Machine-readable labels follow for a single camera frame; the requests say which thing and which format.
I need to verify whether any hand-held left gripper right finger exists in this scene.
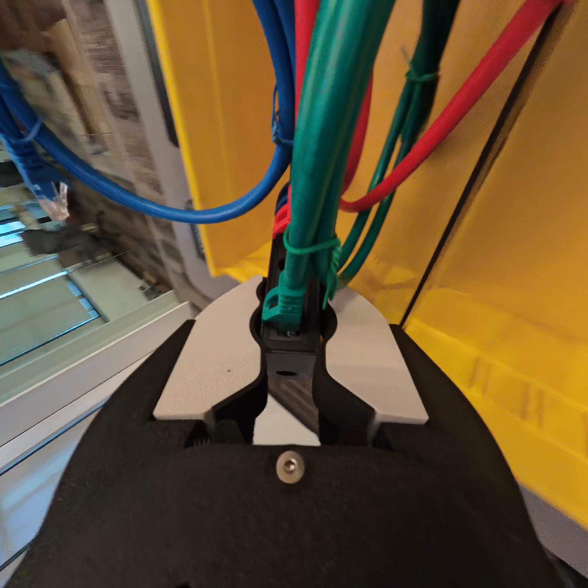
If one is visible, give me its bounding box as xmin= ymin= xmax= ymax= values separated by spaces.
xmin=314 ymin=285 xmax=430 ymax=446

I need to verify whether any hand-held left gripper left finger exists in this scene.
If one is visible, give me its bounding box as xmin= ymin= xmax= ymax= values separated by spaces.
xmin=153 ymin=276 xmax=269 ymax=445

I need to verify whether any black ethernet switch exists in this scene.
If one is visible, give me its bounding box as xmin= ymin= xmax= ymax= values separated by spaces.
xmin=259 ymin=184 xmax=323 ymax=376

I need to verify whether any blue ethernet cable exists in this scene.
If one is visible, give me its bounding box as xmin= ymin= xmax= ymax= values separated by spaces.
xmin=0 ymin=0 xmax=298 ymax=227

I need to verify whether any yellow plastic bin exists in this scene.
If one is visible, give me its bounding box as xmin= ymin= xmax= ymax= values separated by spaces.
xmin=147 ymin=0 xmax=588 ymax=529

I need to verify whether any green ethernet cable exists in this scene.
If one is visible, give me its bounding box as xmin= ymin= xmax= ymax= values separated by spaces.
xmin=261 ymin=0 xmax=461 ymax=323

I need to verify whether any red ethernet cable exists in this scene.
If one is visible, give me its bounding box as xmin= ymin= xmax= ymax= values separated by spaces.
xmin=272 ymin=0 xmax=571 ymax=240

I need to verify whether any black oval pad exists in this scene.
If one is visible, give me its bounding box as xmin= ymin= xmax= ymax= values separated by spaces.
xmin=266 ymin=374 xmax=321 ymax=438

